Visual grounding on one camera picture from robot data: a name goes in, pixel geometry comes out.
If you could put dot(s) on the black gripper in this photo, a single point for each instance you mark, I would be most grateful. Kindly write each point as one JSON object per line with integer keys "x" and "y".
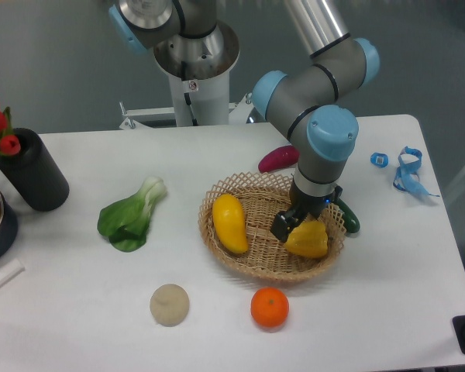
{"x": 302, "y": 204}

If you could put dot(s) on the yellow bell pepper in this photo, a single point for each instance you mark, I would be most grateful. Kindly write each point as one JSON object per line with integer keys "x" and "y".
{"x": 309, "y": 240}

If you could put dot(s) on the woven wicker basket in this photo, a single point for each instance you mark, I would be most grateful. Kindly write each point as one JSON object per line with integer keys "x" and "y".
{"x": 262, "y": 196}

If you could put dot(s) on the orange tangerine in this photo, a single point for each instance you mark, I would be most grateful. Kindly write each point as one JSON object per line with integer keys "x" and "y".
{"x": 269, "y": 307}

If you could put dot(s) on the beige steamed bun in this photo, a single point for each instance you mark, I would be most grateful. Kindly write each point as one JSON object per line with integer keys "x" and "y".
{"x": 169, "y": 305}

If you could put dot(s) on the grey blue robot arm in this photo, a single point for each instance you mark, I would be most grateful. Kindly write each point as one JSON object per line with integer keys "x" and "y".
{"x": 303, "y": 108}

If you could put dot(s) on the yellow mango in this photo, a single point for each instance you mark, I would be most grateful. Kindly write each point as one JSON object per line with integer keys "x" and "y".
{"x": 230, "y": 224}

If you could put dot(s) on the purple sweet potato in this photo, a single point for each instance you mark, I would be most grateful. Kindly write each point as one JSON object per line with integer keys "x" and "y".
{"x": 280, "y": 158}

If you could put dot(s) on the green cucumber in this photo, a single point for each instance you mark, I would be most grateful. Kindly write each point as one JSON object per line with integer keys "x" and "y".
{"x": 350, "y": 220}

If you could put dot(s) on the blue crumpled ribbon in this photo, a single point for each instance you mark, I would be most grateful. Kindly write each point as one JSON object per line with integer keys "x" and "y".
{"x": 406, "y": 177}

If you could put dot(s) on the green bok choy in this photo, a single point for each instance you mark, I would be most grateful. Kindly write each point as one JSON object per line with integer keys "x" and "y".
{"x": 125, "y": 223}

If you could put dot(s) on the black cylindrical vase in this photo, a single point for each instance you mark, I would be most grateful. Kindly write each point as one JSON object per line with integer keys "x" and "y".
{"x": 34, "y": 173}

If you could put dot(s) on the white plastic bar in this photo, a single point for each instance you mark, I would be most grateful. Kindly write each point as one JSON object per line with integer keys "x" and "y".
{"x": 10, "y": 270}

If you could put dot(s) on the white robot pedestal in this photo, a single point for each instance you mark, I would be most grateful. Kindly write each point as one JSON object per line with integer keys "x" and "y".
{"x": 198, "y": 72}

